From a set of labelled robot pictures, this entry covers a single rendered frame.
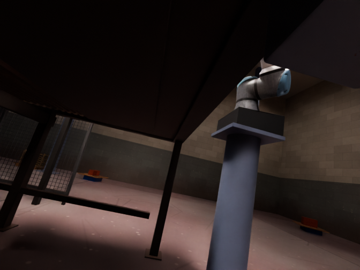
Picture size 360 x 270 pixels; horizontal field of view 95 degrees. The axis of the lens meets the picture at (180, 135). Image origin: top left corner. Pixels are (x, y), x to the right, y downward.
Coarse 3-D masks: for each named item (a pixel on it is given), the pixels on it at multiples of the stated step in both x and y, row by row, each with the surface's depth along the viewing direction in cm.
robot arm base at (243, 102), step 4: (240, 100) 90; (244, 100) 88; (248, 100) 87; (252, 100) 87; (256, 100) 88; (236, 104) 92; (240, 104) 89; (244, 104) 87; (248, 104) 86; (252, 104) 86; (256, 104) 87; (252, 108) 85; (256, 108) 86
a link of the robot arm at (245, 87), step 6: (246, 78) 91; (252, 78) 90; (240, 84) 93; (246, 84) 90; (252, 84) 87; (240, 90) 92; (246, 90) 89; (252, 90) 87; (240, 96) 91; (246, 96) 88; (252, 96) 88; (258, 96) 87
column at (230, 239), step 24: (240, 144) 80; (264, 144) 90; (240, 168) 77; (240, 192) 74; (216, 216) 78; (240, 216) 72; (216, 240) 73; (240, 240) 70; (216, 264) 70; (240, 264) 68
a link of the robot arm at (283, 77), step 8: (264, 64) 81; (264, 72) 81; (272, 72) 79; (280, 72) 78; (288, 72) 78; (264, 80) 82; (272, 80) 80; (280, 80) 77; (288, 80) 79; (264, 88) 83; (272, 88) 81; (280, 88) 79; (288, 88) 80; (264, 96) 86; (272, 96) 84
